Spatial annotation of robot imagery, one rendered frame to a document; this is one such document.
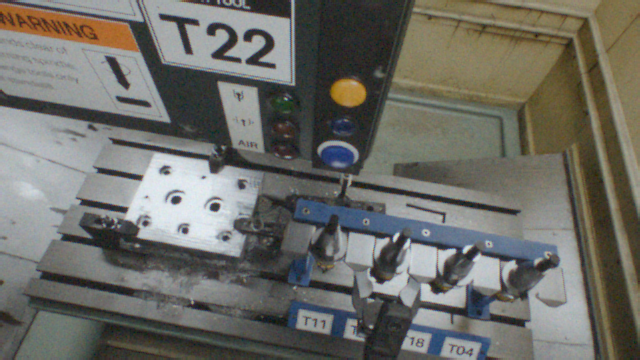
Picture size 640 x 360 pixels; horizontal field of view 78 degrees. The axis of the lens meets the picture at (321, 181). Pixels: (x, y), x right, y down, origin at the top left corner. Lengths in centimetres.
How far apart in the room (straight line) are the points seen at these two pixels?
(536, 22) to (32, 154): 173
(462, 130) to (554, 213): 56
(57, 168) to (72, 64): 124
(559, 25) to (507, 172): 52
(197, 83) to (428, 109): 151
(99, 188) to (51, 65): 85
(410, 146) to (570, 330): 82
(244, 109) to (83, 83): 14
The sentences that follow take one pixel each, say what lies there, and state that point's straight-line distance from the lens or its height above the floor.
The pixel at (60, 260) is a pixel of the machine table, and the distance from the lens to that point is 118.
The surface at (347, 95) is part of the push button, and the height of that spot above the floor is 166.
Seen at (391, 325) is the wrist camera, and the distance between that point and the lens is 62.
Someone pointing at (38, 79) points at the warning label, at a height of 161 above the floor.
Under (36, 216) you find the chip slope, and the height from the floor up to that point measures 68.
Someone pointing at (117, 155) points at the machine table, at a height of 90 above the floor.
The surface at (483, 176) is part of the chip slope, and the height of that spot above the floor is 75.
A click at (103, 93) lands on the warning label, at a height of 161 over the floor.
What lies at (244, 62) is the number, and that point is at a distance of 29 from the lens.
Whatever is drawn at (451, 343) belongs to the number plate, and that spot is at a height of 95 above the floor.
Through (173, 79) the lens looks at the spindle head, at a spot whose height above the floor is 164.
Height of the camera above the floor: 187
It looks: 60 degrees down
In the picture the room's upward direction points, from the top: 6 degrees clockwise
